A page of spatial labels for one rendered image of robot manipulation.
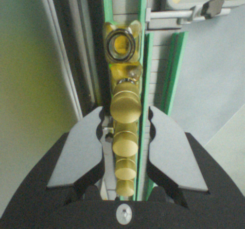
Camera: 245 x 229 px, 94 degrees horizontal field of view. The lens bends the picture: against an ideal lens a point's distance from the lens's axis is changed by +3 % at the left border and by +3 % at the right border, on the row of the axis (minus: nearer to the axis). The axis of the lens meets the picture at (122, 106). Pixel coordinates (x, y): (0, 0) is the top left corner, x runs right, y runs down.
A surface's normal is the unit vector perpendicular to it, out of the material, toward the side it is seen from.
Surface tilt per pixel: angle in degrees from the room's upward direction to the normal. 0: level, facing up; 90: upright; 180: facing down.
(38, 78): 90
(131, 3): 0
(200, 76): 0
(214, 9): 0
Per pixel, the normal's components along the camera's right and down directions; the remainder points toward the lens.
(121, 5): -0.04, 0.51
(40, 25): 1.00, 0.00
